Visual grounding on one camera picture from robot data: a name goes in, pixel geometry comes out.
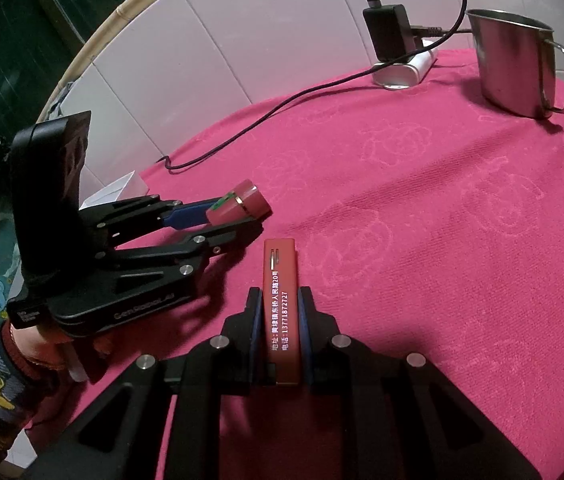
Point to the stainless steel mug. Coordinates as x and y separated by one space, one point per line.
506 60

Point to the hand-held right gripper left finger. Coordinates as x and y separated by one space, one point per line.
257 340

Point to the small red cylinder green label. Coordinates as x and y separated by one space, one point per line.
247 202

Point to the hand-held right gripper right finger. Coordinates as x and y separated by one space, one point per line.
306 340

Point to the white cardboard box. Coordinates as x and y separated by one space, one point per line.
122 190

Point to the pink tablecloth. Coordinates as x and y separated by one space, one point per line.
436 210

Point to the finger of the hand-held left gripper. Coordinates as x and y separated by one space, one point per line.
232 232
187 215

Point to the red rectangular lighter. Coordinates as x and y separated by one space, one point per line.
282 280

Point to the white power strip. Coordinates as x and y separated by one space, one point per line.
401 77

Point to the person's left hand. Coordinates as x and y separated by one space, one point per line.
39 352

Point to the black charger adapter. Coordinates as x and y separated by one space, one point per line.
386 35

